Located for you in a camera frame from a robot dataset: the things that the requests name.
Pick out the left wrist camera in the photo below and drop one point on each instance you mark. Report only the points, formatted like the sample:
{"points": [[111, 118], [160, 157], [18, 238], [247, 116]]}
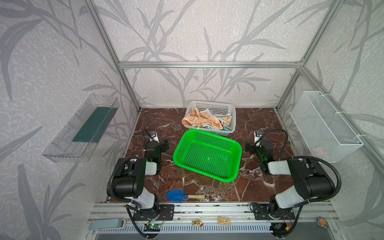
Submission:
{"points": [[154, 136]]}

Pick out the round orange gadget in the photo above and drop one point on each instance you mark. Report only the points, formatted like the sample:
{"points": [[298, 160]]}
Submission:
{"points": [[322, 223]]}

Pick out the right controller board with wires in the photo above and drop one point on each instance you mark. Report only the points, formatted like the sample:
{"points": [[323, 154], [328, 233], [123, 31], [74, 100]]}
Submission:
{"points": [[280, 229]]}

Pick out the small yellow circuit board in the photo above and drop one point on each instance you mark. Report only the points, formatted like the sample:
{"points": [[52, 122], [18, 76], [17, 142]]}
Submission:
{"points": [[224, 221]]}

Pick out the pink object in wire basket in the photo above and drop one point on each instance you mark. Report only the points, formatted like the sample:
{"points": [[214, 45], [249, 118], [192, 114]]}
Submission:
{"points": [[318, 152]]}

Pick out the small orange green trinket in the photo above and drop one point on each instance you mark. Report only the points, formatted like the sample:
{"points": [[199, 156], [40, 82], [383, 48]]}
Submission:
{"points": [[197, 223]]}

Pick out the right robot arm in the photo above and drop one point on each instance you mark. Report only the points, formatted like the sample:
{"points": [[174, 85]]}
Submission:
{"points": [[314, 180]]}

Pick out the grey flat device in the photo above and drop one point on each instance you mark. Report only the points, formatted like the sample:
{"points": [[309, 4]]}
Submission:
{"points": [[108, 224]]}

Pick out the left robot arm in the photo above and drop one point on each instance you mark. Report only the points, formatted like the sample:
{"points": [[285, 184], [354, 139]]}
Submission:
{"points": [[127, 181]]}

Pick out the blue trowel wooden handle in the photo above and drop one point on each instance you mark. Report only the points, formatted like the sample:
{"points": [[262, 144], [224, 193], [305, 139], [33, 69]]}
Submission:
{"points": [[179, 195]]}

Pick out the green plastic basket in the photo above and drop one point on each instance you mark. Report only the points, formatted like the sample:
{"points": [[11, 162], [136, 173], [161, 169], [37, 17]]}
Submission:
{"points": [[210, 155]]}

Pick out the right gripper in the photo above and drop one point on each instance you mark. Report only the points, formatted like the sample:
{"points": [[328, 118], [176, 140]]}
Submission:
{"points": [[259, 147]]}

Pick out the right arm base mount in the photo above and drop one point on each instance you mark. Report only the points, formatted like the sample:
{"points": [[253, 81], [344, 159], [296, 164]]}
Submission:
{"points": [[271, 212]]}

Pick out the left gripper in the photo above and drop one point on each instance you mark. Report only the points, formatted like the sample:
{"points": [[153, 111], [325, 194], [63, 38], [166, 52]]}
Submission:
{"points": [[153, 145]]}

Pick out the blue patterned towel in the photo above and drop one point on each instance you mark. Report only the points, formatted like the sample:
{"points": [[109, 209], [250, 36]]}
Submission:
{"points": [[225, 120]]}

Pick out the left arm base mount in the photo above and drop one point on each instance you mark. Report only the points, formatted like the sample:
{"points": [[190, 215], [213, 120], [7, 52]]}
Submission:
{"points": [[162, 212]]}

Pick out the green led circuit board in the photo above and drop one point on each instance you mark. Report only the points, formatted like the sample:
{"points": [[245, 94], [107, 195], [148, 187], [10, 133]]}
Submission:
{"points": [[151, 227]]}

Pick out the white plastic basket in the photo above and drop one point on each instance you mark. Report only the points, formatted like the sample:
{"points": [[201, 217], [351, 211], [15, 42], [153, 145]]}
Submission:
{"points": [[217, 108]]}

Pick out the white wire wall basket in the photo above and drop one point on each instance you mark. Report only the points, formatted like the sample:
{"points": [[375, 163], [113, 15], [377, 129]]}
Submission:
{"points": [[322, 125]]}

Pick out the orange patterned towel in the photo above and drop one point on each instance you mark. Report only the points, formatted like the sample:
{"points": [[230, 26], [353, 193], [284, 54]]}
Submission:
{"points": [[202, 119]]}

